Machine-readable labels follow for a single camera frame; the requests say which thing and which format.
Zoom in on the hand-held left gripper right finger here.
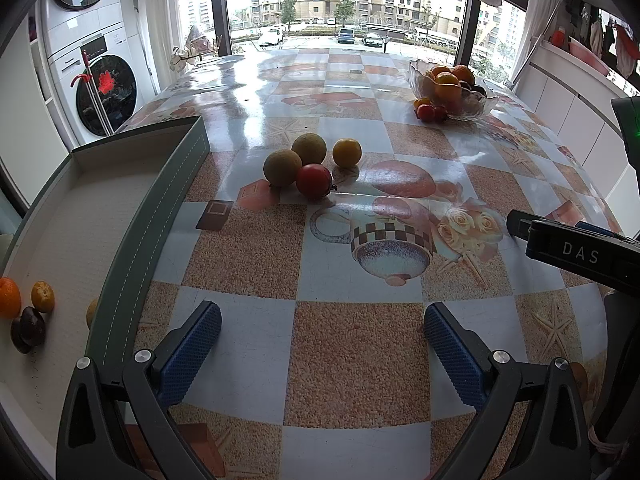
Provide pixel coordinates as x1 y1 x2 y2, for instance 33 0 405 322
424 302 591 480

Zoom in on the small orange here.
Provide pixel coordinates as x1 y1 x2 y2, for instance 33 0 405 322
31 281 55 313

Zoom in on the hanging red cloth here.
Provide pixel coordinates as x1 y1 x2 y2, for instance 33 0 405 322
614 25 640 74

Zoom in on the white dryer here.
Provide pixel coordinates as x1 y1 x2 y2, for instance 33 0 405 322
40 0 126 53

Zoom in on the green-brown round fruit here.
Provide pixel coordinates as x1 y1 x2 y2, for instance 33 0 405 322
263 150 304 187
291 132 328 165

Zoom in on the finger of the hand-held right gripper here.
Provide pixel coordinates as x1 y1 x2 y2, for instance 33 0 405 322
506 210 535 241
533 215 629 241

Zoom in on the red broom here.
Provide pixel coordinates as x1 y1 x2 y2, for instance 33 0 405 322
70 47 114 137

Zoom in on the yellow-orange citrus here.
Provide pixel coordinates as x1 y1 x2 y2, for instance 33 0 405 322
332 138 362 168

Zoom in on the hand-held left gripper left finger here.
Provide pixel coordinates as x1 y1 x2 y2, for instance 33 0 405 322
56 301 223 480

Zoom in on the white washing machine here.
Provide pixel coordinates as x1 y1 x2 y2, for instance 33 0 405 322
47 25 158 143

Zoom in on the grey-green tray with white inside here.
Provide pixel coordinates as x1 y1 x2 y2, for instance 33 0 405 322
0 115 211 480

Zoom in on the white cabinet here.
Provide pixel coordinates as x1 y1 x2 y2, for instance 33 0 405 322
515 40 640 231

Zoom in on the wire rack with items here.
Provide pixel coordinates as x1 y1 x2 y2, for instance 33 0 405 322
170 25 221 74

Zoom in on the large orange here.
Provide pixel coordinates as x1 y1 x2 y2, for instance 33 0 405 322
0 276 22 320

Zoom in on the pink basin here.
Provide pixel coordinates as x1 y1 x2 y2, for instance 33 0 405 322
567 40 609 76

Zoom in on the printed checkered tablecloth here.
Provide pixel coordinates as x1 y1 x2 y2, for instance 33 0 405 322
117 47 640 480

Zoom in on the clear glass fruit bowl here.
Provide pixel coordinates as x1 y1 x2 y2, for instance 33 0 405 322
407 58 498 122

